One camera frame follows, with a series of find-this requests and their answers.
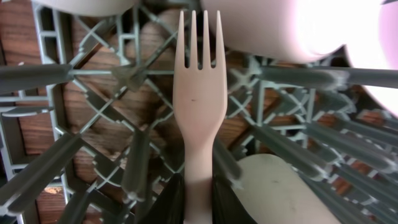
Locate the small pink bowl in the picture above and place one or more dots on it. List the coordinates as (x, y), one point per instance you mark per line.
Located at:
(297, 31)

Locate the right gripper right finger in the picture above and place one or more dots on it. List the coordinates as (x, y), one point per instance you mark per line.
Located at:
(226, 207)

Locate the peanut in rack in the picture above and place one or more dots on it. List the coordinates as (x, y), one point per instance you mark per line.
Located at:
(53, 190)

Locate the pink plate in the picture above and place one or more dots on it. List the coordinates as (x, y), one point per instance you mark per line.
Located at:
(372, 41)

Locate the grey dishwasher rack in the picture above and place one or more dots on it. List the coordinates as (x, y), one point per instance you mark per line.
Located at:
(96, 118)

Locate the small white cup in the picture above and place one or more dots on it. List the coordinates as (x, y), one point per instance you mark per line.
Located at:
(271, 192)

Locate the white plastic fork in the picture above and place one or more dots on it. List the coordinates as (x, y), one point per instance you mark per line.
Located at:
(200, 101)

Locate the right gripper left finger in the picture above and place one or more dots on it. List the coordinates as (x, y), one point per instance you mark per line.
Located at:
(170, 205)

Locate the white bowl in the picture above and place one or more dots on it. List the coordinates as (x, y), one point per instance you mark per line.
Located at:
(96, 8)

